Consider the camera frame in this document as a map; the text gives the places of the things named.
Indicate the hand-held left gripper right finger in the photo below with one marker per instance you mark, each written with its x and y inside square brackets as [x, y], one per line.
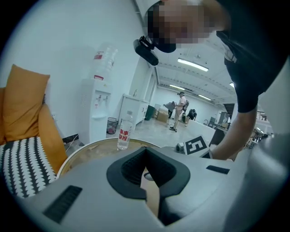
[208, 188]

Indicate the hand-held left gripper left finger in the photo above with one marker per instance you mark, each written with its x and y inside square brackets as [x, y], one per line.
[90, 194]

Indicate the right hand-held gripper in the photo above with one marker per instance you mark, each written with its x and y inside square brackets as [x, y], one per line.
[196, 146]

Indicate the person's right forearm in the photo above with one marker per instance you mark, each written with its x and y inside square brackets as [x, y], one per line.
[235, 133]

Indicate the white partition counter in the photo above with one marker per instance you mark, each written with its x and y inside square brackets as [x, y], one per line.
[199, 130]

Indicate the round white-rimmed wooden table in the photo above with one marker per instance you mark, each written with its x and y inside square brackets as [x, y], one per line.
[95, 149]

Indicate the cardboard box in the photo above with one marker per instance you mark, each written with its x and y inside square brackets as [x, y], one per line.
[162, 115]

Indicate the long ceiling light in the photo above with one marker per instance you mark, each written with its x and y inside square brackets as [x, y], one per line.
[205, 97]
[192, 64]
[177, 87]

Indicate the dark green bin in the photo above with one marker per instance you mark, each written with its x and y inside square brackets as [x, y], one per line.
[150, 112]

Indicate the white sink cabinet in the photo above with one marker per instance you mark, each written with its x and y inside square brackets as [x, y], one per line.
[136, 111]

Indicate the clear plastic bottle red label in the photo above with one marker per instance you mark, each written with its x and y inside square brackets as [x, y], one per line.
[124, 133]

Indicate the orange sofa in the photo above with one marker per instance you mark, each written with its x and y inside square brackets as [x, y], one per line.
[51, 136]

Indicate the black and white patterned cushion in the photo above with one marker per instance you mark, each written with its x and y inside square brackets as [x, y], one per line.
[25, 167]

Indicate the black mesh waste bin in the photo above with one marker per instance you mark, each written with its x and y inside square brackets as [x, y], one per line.
[112, 125]

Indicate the metal faucet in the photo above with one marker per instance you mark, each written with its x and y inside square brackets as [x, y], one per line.
[135, 93]

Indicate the white water dispenser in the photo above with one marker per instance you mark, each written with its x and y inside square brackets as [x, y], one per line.
[96, 108]

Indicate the orange cushion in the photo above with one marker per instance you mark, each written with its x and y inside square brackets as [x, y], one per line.
[22, 102]

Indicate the person's black t-shirt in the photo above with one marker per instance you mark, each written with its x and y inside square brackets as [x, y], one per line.
[253, 45]

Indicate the person's head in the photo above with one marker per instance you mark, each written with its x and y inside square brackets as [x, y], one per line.
[185, 22]

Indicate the clear water jug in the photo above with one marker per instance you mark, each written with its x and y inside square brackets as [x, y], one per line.
[105, 61]

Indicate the black head-worn camera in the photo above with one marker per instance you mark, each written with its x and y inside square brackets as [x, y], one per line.
[146, 52]

